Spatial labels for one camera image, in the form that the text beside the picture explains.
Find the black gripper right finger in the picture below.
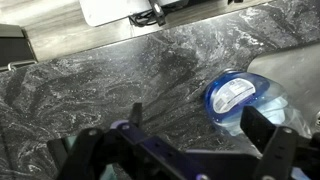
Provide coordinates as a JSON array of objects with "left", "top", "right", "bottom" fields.
[{"left": 239, "top": 105, "right": 320, "bottom": 180}]

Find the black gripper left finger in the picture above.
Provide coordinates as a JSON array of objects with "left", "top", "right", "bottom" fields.
[{"left": 56, "top": 102, "right": 208, "bottom": 180}]

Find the stainless steel sink basin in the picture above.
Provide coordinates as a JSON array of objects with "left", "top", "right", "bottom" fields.
[{"left": 248, "top": 43, "right": 320, "bottom": 134}]

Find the metal cabinet handle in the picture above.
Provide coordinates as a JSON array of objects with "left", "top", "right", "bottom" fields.
[{"left": 0, "top": 59, "right": 38, "bottom": 73}]

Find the dark cabinet front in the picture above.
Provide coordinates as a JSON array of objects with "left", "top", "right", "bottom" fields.
[{"left": 0, "top": 23, "right": 38, "bottom": 73}]

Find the black cable bundle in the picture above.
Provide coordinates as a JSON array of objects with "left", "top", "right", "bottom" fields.
[{"left": 129, "top": 0, "right": 168, "bottom": 28}]

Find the pale grey rounded panel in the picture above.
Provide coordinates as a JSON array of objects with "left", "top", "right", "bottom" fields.
[{"left": 78, "top": 0, "right": 188, "bottom": 28}]

